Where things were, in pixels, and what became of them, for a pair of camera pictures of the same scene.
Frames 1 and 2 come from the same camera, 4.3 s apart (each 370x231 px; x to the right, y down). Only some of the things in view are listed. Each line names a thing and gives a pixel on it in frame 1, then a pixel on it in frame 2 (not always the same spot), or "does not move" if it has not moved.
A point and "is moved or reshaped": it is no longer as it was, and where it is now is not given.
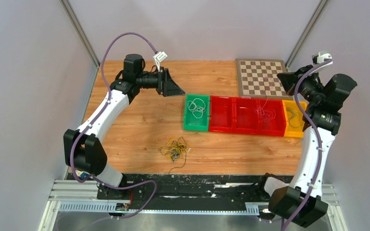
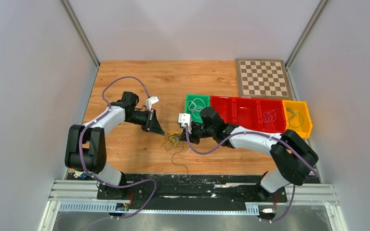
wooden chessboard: x=257 y=79 does not move
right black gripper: x=287 y=80 → x=191 y=136
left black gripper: x=166 y=86 → x=151 y=124
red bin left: x=221 y=114 does not move
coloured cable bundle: x=174 y=148 is moved or reshaped
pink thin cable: x=267 y=115 is moved or reshaped
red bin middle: x=247 y=115 does not move
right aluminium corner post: x=321 y=6 does not move
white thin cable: x=197 y=107 does not move
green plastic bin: x=196 y=113 does not move
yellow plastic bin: x=293 y=121 does not move
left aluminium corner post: x=75 y=20 does not move
